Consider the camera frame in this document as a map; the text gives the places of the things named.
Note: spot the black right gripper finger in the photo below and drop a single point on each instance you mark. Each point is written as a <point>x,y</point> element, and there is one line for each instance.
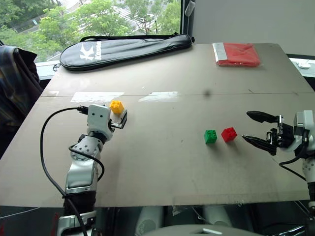
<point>263,117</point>
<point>263,144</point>

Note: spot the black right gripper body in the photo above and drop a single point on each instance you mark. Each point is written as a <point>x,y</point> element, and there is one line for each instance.
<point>285,135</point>

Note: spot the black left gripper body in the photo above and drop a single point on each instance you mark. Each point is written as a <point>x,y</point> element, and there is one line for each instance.
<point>115,126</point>

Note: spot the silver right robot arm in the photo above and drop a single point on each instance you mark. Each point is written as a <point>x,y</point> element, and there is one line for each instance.
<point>309,169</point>

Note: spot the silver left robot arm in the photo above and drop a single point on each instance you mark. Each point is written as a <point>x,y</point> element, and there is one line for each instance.
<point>78,172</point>

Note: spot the yellow toy brick cube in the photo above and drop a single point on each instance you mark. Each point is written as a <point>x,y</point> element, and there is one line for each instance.
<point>116,107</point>

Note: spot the red toy brick cube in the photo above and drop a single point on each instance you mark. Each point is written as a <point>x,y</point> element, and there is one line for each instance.
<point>229,134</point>

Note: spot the green toy brick cube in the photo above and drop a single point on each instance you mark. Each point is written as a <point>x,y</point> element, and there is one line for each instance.
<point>210,137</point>

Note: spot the small white round device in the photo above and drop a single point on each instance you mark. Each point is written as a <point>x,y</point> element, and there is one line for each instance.
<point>304,65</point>

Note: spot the black racket bag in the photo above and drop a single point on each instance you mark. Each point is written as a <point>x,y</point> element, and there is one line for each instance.
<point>118,52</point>

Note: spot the red cloth in plastic pack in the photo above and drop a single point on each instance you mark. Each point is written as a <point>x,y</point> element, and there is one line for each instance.
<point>237,54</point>

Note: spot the dark plaid jacket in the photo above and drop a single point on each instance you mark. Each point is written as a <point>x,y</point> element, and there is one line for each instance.
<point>17,93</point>

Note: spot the grey curved robot torso top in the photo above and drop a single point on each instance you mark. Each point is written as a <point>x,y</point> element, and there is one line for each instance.
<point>197,231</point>

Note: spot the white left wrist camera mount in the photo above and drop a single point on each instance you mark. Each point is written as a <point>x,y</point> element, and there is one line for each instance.
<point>98,118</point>

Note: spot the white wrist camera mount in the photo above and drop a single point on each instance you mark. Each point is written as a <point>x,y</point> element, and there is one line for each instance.
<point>98,118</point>
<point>304,123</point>

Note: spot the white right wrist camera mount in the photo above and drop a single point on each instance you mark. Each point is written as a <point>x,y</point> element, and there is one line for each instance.
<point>304,123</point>

